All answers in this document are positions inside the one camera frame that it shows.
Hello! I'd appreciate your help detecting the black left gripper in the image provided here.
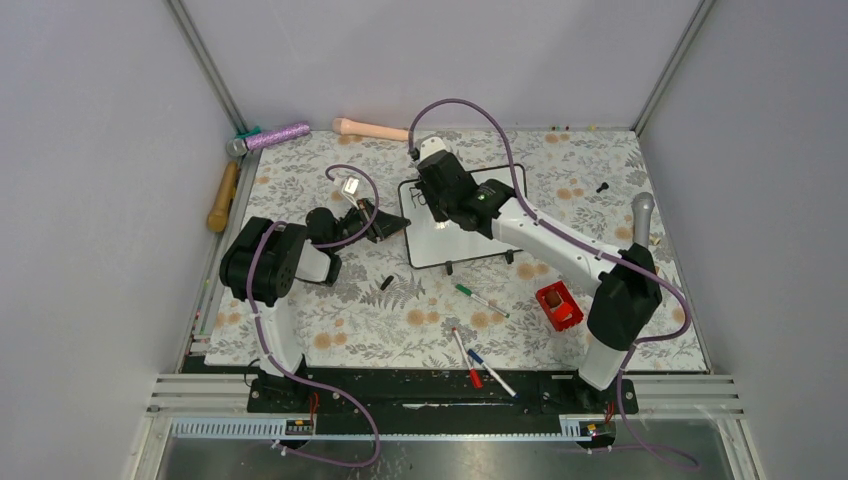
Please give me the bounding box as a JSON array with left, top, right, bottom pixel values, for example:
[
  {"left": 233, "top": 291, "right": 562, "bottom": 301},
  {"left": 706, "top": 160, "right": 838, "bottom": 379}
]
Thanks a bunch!
[{"left": 329, "top": 197, "right": 410, "bottom": 253}]

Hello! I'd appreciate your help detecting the small black-framed whiteboard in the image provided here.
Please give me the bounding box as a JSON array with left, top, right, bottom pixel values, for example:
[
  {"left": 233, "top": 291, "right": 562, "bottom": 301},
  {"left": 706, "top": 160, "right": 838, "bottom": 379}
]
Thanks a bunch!
[{"left": 398, "top": 179, "right": 519, "bottom": 274}]

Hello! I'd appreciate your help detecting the black marker cap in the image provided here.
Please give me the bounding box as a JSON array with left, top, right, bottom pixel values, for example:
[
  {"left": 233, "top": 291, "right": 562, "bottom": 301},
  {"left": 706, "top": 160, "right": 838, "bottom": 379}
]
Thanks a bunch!
[{"left": 380, "top": 275, "right": 395, "bottom": 291}]

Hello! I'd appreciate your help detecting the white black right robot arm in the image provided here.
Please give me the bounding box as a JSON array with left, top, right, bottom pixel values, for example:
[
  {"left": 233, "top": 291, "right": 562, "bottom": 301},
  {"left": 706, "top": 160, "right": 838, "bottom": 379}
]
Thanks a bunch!
[{"left": 416, "top": 145, "right": 662, "bottom": 412}]

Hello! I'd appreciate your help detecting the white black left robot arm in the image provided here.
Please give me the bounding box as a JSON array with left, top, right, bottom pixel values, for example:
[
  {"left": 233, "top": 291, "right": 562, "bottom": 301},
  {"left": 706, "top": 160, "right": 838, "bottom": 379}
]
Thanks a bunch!
[{"left": 219, "top": 199, "right": 411, "bottom": 411}]

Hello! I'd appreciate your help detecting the green capped marker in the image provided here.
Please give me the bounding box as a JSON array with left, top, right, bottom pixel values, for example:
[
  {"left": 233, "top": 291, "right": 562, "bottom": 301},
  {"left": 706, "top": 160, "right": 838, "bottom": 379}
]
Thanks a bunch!
[{"left": 455, "top": 284, "right": 510, "bottom": 318}]

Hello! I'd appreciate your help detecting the peach toy microphone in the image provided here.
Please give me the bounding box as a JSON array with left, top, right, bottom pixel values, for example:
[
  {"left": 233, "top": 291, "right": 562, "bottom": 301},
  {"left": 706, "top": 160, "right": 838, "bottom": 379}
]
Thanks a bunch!
[{"left": 332, "top": 117, "right": 408, "bottom": 142}]

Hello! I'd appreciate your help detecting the brown cylinder in box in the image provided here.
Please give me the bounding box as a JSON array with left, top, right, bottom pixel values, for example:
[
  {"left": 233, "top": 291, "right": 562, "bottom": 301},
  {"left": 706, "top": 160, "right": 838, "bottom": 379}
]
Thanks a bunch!
[{"left": 544, "top": 291, "right": 562, "bottom": 310}]

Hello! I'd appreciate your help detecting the blue capped marker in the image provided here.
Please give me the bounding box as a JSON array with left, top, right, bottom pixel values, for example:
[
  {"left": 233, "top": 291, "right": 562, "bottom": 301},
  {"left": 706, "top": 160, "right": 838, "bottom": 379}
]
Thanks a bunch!
[{"left": 467, "top": 349, "right": 519, "bottom": 399}]

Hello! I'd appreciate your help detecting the red plastic box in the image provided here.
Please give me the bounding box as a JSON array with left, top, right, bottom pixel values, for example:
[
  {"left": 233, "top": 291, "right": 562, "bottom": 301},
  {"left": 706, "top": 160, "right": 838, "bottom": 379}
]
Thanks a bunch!
[{"left": 535, "top": 281, "right": 584, "bottom": 332}]

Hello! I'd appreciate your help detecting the purple glitter microphone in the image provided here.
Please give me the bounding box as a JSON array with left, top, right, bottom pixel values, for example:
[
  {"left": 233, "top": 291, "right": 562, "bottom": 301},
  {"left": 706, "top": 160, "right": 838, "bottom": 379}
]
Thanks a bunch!
[{"left": 225, "top": 122, "right": 311, "bottom": 157}]

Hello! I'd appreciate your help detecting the gold toy microphone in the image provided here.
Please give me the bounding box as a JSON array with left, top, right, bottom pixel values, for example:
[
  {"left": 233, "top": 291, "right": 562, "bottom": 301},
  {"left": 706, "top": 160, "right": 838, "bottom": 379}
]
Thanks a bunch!
[{"left": 206, "top": 161, "right": 240, "bottom": 233}]

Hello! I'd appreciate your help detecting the red capped marker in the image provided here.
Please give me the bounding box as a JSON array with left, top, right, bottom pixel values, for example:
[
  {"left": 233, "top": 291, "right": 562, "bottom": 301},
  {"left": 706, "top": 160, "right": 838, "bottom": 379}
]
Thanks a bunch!
[{"left": 452, "top": 327, "right": 483, "bottom": 389}]

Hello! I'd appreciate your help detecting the silver toy microphone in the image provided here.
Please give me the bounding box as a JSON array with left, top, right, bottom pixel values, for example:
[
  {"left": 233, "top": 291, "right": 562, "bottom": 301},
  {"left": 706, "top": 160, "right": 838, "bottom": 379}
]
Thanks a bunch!
[{"left": 631, "top": 192, "right": 655, "bottom": 248}]

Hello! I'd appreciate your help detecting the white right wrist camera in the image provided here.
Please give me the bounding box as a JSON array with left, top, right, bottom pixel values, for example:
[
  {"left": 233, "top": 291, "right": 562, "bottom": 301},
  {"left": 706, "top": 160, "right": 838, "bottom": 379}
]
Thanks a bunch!
[{"left": 410, "top": 136, "right": 448, "bottom": 162}]

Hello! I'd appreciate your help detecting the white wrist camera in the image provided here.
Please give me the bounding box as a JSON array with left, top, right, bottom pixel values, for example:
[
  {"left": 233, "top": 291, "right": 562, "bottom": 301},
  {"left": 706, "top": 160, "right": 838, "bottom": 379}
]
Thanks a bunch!
[
  {"left": 410, "top": 136, "right": 448, "bottom": 162},
  {"left": 334, "top": 176, "right": 360, "bottom": 198}
]

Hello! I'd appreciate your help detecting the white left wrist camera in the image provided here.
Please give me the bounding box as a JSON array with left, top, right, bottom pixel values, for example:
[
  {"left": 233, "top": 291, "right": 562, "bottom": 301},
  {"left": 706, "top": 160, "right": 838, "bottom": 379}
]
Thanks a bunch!
[{"left": 334, "top": 176, "right": 360, "bottom": 198}]

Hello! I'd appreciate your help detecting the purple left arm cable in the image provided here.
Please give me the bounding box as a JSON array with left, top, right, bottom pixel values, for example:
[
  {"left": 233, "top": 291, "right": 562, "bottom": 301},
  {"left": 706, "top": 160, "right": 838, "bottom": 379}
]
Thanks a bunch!
[{"left": 246, "top": 163, "right": 382, "bottom": 469}]

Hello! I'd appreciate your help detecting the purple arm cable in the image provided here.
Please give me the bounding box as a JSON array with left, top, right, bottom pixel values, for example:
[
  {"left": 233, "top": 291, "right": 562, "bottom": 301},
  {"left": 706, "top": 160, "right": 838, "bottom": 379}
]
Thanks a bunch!
[
  {"left": 246, "top": 163, "right": 382, "bottom": 469},
  {"left": 407, "top": 99, "right": 704, "bottom": 473}
]

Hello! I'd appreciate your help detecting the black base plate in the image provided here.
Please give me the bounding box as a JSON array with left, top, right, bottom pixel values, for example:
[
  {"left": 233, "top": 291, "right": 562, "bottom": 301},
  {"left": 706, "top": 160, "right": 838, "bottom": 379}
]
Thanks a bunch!
[{"left": 247, "top": 368, "right": 639, "bottom": 433}]

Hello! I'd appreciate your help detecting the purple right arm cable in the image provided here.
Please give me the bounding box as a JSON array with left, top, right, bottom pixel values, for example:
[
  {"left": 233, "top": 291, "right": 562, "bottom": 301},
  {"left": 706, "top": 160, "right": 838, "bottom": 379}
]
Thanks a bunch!
[{"left": 407, "top": 99, "right": 704, "bottom": 473}]

